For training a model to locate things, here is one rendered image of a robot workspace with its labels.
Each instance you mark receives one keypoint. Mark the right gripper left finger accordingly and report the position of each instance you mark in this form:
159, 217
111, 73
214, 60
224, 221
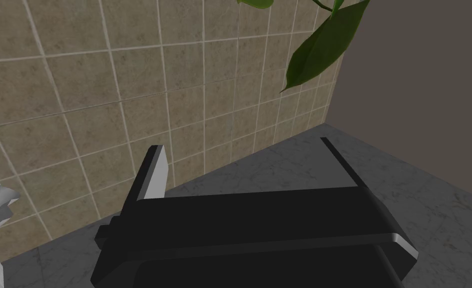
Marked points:
154, 176

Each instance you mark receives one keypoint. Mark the green leafy plant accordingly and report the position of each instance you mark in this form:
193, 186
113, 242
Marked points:
324, 44

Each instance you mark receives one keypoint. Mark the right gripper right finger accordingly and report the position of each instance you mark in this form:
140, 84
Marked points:
342, 162

